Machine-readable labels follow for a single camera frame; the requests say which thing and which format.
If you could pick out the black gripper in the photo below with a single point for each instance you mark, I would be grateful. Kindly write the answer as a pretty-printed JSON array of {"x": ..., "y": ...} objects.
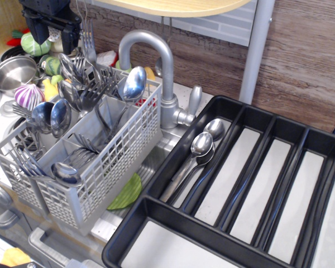
[{"x": 40, "y": 15}]

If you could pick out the small steel spoon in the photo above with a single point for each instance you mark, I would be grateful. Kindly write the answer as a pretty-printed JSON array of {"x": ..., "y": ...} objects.
[{"x": 68, "y": 69}]

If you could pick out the fork in basket middle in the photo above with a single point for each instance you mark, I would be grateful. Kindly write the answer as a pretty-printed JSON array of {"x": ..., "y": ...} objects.
[{"x": 90, "y": 97}]

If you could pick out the spoon pair left inner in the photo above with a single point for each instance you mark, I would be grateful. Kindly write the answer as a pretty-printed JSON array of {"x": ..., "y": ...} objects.
[{"x": 60, "y": 118}]

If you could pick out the spoon left outer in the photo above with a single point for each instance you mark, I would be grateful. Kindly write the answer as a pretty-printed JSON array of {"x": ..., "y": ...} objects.
[{"x": 41, "y": 116}]

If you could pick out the large spoon in basket centre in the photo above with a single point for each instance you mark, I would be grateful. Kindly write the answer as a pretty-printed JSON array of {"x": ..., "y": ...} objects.
[{"x": 135, "y": 84}]

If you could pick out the grey plastic cutlery basket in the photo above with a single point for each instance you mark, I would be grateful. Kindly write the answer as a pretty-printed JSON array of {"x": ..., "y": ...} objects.
[{"x": 105, "y": 165}]

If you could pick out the forks at basket front left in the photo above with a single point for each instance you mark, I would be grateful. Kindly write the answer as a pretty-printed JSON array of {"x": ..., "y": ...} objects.
[{"x": 29, "y": 165}]

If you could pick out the spoon at basket front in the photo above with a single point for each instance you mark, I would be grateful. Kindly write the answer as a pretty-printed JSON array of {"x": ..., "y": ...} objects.
[{"x": 66, "y": 174}]

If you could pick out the steel spoon in tray front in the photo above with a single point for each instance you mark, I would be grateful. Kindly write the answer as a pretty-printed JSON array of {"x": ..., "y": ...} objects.
[{"x": 201, "y": 146}]

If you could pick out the steel spoon in tray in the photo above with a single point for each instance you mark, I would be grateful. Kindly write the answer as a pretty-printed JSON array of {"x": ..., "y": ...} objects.
[
  {"x": 201, "y": 146},
  {"x": 216, "y": 128}
]

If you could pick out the steel spoon in tray upper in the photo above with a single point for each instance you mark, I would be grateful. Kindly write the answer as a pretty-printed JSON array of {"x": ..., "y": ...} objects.
[{"x": 216, "y": 128}]

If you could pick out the black cutlery tray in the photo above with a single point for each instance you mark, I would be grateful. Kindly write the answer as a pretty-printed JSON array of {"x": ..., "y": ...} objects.
[{"x": 266, "y": 199}]

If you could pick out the small hanging strainer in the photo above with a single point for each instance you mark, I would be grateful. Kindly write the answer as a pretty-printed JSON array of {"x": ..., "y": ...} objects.
[{"x": 54, "y": 34}]

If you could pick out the green toy cabbage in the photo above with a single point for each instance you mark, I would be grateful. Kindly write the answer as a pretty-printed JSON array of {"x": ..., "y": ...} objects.
[{"x": 30, "y": 46}]

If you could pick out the green toy squash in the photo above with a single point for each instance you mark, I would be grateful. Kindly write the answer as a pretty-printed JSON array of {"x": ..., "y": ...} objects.
[{"x": 51, "y": 65}]

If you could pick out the tall steel fork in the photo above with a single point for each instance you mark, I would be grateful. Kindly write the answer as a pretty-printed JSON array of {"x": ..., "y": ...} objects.
[{"x": 88, "y": 44}]

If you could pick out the yellow toy pepper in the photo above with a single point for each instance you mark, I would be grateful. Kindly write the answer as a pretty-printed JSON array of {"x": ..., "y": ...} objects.
[{"x": 50, "y": 90}]

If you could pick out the steel pot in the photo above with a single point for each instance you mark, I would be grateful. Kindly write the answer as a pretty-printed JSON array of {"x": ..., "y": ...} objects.
[{"x": 15, "y": 72}]

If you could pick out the purple toy onion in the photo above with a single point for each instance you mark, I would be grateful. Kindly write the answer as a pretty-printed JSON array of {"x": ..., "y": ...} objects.
[{"x": 29, "y": 96}]

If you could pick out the wooden round shelf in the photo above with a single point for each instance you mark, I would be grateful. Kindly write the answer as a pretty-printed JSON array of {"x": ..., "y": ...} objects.
[{"x": 180, "y": 8}]

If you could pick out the grey toy faucet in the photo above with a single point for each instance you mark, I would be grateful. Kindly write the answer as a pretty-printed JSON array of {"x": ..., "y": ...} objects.
[{"x": 171, "y": 114}]

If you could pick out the green leaf toy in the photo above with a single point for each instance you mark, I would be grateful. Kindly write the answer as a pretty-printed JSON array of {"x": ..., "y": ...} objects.
[{"x": 128, "y": 195}]

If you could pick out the grey metal post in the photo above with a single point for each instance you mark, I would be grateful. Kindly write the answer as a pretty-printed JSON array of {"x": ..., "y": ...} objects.
[{"x": 260, "y": 29}]

